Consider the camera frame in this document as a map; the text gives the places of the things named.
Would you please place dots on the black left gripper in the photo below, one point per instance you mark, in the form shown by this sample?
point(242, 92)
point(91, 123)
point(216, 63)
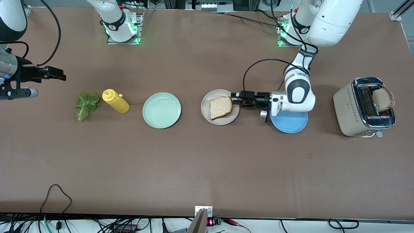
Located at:
point(262, 99)

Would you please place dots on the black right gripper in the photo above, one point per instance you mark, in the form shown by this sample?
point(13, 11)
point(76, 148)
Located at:
point(25, 73)

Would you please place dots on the brown bread slice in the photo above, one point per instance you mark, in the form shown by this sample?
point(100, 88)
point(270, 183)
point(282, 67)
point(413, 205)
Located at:
point(221, 108)
point(383, 99)

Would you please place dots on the yellow mustard squeeze bottle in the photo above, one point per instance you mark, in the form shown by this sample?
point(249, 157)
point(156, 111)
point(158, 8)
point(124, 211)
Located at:
point(118, 103)

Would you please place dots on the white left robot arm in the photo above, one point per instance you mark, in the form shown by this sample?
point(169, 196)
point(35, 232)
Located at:
point(333, 22)

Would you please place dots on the beige plate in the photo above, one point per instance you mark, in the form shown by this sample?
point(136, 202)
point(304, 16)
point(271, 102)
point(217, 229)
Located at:
point(206, 106)

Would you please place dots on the blue plate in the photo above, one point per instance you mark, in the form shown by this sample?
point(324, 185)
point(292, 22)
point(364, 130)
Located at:
point(289, 125)

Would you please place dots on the light green plate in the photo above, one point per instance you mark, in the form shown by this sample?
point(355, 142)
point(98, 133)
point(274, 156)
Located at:
point(161, 111)

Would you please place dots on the green lettuce leaf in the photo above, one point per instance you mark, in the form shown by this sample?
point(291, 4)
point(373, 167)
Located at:
point(85, 103)

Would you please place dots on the lit control box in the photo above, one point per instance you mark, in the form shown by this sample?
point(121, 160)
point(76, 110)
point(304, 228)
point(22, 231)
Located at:
point(208, 5)

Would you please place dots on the beige chrome toaster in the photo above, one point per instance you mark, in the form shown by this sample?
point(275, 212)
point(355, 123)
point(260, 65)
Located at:
point(349, 113)

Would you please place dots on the red display circuit board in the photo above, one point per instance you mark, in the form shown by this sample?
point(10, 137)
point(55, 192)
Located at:
point(212, 222)

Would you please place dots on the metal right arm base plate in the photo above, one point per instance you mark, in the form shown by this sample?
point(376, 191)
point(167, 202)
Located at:
point(111, 41)

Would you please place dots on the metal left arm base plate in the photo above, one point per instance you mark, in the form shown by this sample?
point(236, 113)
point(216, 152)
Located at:
point(284, 45)

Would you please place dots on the aluminium frame corner bracket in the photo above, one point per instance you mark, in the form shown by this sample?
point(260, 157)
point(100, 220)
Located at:
point(396, 16)
point(28, 10)

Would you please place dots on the silver mount bracket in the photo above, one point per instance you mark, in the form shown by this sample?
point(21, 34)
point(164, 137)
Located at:
point(208, 210)

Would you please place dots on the grey camera pole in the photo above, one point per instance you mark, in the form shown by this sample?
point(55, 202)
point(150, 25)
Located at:
point(198, 223)

